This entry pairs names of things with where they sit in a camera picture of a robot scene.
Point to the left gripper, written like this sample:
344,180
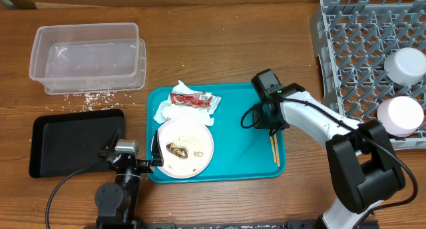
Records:
157,154

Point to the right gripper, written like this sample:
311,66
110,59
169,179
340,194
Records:
259,123

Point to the wooden chopstick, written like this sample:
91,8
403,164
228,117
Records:
273,149
276,150

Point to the brown food scrap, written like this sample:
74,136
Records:
176,150

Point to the large white plate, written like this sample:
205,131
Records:
197,139

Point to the small pink bowl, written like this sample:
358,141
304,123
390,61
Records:
401,116

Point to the grey-white bowl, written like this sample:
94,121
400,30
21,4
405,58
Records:
406,66

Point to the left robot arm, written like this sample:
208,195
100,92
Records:
116,201

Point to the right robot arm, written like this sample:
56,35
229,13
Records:
364,169

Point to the grey dishwasher rack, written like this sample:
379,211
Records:
352,38

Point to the teal serving tray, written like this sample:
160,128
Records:
239,154

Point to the crumpled white napkin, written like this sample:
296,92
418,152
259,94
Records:
167,110

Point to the scattered rice on table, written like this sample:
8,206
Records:
86,102

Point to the black plastic tray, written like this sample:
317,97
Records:
64,143

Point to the red snack wrapper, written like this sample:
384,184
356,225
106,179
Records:
193,100

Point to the clear plastic container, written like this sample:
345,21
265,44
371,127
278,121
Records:
88,58

